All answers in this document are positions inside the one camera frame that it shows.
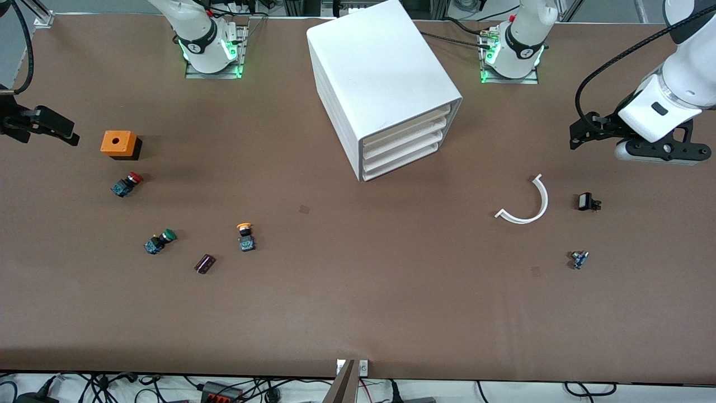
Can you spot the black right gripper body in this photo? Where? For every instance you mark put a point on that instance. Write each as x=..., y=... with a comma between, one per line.
x=12, y=123

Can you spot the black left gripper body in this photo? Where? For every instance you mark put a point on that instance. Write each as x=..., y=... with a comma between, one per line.
x=608, y=126

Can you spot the orange capped push button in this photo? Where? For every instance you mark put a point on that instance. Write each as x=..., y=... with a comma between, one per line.
x=246, y=242

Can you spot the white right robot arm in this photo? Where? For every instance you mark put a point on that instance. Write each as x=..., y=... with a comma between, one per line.
x=201, y=39

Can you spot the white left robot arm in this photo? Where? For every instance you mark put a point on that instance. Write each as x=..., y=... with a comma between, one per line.
x=682, y=84

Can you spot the red push button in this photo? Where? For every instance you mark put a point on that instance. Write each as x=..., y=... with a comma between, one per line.
x=126, y=184

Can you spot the green push button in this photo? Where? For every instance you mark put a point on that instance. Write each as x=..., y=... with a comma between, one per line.
x=159, y=242

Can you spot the orange box with hole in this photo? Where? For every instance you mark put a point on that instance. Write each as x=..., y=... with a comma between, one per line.
x=117, y=143

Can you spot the white curved plastic piece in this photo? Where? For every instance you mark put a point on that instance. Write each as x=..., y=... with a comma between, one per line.
x=543, y=201

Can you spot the small blue electronic component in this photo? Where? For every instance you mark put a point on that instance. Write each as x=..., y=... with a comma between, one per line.
x=579, y=260

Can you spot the dark maroon capacitor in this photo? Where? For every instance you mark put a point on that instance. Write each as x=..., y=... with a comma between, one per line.
x=205, y=264

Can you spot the black power adapter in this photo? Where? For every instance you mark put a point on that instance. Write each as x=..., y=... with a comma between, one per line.
x=33, y=398

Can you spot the black red power strip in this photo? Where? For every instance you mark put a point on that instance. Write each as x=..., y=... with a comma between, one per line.
x=221, y=394

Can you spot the black plug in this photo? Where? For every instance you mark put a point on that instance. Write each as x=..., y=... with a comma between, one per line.
x=394, y=392

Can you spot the small black switch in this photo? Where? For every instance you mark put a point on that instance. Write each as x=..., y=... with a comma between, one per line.
x=586, y=201

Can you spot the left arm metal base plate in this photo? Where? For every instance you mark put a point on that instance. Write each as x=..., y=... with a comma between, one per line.
x=531, y=80

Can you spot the aluminium frame profile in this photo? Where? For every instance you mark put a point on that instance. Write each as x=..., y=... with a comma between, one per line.
x=42, y=17

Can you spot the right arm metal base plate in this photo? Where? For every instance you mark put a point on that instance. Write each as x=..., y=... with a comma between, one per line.
x=241, y=61

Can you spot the small white bracket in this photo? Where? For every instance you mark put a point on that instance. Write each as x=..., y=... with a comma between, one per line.
x=363, y=368

